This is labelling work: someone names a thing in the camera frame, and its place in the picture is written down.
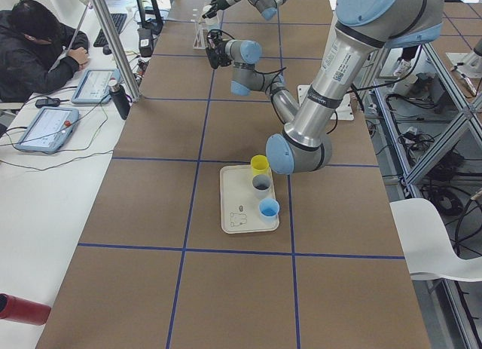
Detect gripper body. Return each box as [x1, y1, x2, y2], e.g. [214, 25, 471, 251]
[209, 0, 239, 13]

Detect light blue cup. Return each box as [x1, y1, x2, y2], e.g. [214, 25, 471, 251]
[204, 15, 220, 31]
[258, 197, 280, 224]

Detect grey cup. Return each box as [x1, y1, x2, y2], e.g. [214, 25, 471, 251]
[252, 174, 272, 199]

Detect white cup rack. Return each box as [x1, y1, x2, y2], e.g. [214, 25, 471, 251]
[191, 9, 209, 50]

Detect yellow cup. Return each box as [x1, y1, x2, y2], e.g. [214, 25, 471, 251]
[250, 155, 270, 176]

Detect black monitor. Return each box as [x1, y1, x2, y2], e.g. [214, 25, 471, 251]
[133, 0, 165, 35]

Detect black label box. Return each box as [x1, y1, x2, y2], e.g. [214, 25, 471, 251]
[137, 28, 154, 57]

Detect black keyboard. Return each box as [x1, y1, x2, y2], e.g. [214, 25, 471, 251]
[92, 12, 129, 48]

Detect black thermos bottle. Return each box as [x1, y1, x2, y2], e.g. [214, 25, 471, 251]
[108, 78, 130, 120]

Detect far teach pendant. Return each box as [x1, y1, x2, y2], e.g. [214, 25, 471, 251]
[71, 69, 121, 104]

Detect teach pendant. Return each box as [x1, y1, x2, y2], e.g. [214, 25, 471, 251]
[14, 107, 81, 154]
[71, 69, 121, 104]

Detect seated person in black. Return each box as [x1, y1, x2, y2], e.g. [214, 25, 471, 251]
[1, 0, 89, 103]

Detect cream plastic tray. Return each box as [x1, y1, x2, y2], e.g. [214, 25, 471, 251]
[220, 165, 279, 234]

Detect near teach pendant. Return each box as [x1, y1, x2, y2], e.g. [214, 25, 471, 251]
[14, 107, 81, 154]

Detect white chair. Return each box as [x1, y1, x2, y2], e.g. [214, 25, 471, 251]
[390, 198, 481, 282]

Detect red water bottle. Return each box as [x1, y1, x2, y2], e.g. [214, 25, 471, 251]
[1, 293, 51, 326]

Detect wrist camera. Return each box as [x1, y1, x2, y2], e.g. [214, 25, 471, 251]
[205, 29, 232, 69]

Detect aluminium frame post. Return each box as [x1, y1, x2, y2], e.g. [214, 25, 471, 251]
[90, 0, 141, 102]

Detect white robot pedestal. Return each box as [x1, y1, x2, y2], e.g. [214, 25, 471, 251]
[297, 84, 358, 121]

